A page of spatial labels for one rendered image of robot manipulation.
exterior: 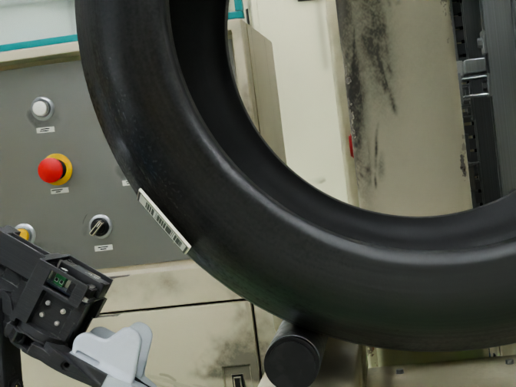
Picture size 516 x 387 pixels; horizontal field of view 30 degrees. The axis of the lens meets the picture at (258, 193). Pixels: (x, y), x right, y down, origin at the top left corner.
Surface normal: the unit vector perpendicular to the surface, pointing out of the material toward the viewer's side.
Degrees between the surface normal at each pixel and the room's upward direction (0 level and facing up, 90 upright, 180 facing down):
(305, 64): 90
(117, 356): 87
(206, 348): 90
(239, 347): 90
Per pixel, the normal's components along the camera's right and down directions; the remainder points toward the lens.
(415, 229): -0.13, -0.11
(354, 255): -0.18, 0.25
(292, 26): 0.19, 0.03
